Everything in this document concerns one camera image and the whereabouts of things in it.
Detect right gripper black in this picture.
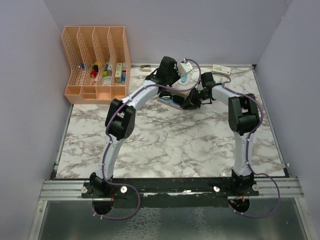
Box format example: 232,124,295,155
181,87,209,110

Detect black sunglasses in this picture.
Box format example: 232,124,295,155
159,91,185,105

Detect pink glasses case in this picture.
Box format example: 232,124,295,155
157,91,187,110

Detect light blue cleaning cloth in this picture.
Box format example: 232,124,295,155
159,99,179,106

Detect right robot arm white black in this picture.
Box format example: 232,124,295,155
181,72,261,196

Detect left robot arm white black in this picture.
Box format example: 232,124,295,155
89,56,180,198

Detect blue white packaged item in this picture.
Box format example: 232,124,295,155
177,70,194,86

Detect small white green box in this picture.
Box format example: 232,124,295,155
211,64,231,77

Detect green white box in organizer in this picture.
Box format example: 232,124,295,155
114,62,123,84

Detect peach desk file organizer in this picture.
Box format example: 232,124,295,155
61,26,131,104

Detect red black small bottle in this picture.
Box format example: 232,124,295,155
90,64,99,78

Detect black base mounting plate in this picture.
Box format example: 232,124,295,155
81,176,259,208

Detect aluminium rail frame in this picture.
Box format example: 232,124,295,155
38,179,88,201

